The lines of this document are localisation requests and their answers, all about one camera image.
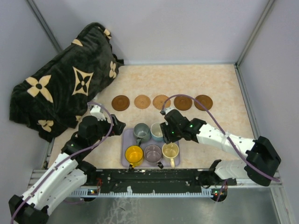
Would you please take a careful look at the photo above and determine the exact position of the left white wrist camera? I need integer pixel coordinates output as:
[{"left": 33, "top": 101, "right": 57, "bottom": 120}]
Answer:
[{"left": 90, "top": 105, "right": 106, "bottom": 121}]

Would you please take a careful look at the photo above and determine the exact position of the woven coaster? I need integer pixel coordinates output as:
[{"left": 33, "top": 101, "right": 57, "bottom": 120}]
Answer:
[
  {"left": 153, "top": 94, "right": 169, "bottom": 110},
  {"left": 134, "top": 95, "right": 151, "bottom": 109}
]

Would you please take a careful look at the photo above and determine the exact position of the mauve purple mug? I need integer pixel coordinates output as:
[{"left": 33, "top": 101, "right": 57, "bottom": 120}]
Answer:
[{"left": 144, "top": 144, "right": 164, "bottom": 169}]

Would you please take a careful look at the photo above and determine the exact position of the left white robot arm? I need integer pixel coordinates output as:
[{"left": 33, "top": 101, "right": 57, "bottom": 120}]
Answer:
[{"left": 8, "top": 114, "right": 126, "bottom": 224}]

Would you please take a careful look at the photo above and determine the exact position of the dark wooden coaster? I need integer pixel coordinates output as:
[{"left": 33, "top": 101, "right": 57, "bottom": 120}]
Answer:
[
  {"left": 174, "top": 96, "right": 192, "bottom": 111},
  {"left": 194, "top": 95, "right": 213, "bottom": 111},
  {"left": 111, "top": 95, "right": 130, "bottom": 111}
]

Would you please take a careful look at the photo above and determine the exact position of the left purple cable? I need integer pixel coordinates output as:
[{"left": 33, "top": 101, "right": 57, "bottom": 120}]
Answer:
[{"left": 9, "top": 101, "right": 114, "bottom": 224}]

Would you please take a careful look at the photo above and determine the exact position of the yellow mug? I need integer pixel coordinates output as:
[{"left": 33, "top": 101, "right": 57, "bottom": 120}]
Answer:
[{"left": 125, "top": 145, "right": 144, "bottom": 169}]

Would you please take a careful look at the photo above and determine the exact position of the light blue mug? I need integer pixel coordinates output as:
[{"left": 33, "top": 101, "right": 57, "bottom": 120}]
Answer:
[{"left": 150, "top": 122, "right": 164, "bottom": 142}]

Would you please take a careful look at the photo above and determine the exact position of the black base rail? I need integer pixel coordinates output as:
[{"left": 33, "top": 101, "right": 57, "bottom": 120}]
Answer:
[{"left": 84, "top": 168, "right": 224, "bottom": 194}]

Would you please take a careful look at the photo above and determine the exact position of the lavender plastic tray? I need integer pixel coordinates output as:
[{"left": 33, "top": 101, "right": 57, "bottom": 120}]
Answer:
[{"left": 121, "top": 128, "right": 181, "bottom": 169}]

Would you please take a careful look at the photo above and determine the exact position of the grey green mug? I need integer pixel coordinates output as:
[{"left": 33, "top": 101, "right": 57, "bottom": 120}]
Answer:
[{"left": 133, "top": 123, "right": 151, "bottom": 146}]

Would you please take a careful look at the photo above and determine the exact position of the cream mug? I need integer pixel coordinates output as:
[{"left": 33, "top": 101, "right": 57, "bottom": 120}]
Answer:
[{"left": 162, "top": 143, "right": 179, "bottom": 168}]

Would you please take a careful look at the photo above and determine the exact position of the aluminium frame rail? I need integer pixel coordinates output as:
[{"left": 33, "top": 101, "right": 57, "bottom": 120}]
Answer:
[{"left": 27, "top": 169, "right": 283, "bottom": 199}]

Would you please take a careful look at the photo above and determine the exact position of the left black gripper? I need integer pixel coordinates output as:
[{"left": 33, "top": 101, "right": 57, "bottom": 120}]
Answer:
[{"left": 89, "top": 114, "right": 125, "bottom": 146}]

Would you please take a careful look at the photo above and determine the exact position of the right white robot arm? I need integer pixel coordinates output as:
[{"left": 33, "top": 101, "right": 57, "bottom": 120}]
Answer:
[{"left": 160, "top": 107, "right": 281, "bottom": 187}]

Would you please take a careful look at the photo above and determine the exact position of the black floral plush blanket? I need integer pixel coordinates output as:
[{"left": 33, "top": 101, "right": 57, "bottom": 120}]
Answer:
[{"left": 9, "top": 22, "right": 124, "bottom": 141}]

